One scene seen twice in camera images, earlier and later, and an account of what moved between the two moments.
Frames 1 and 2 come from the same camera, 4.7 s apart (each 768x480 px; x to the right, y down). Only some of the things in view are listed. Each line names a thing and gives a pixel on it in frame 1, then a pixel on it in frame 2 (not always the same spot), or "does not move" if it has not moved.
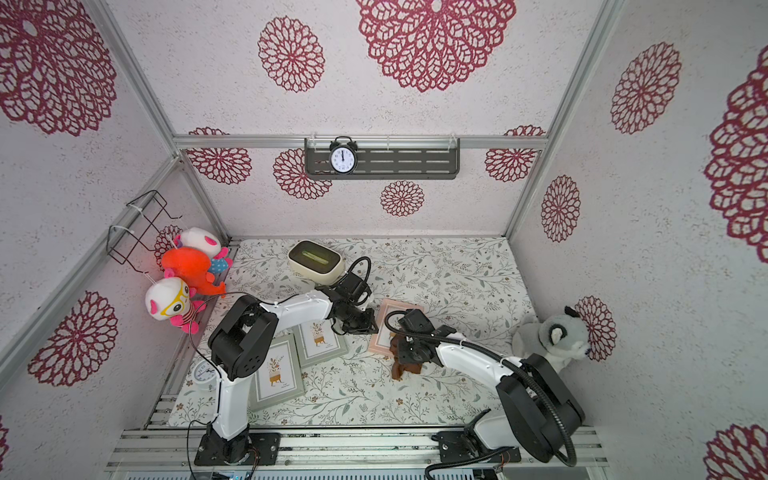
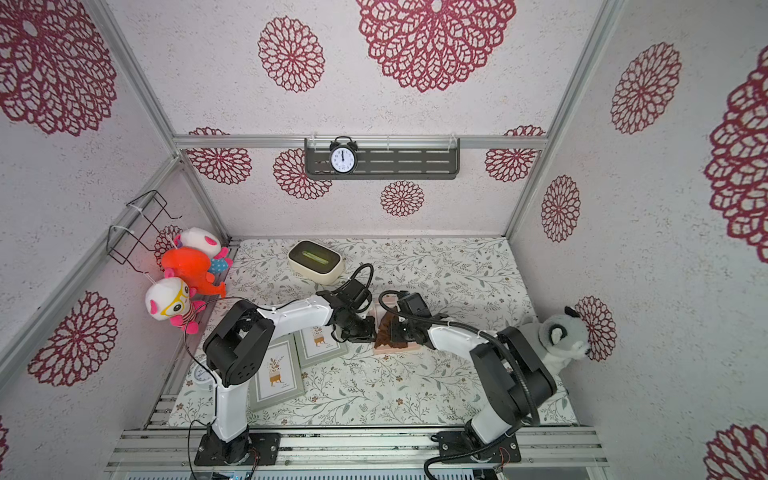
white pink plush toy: x=207 y=241 does not move
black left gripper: x=369 y=326 does not move
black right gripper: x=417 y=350 to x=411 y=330
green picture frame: x=317 y=341 does not move
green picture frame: x=281 y=378 does not move
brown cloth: x=399 y=367 to x=383 y=336
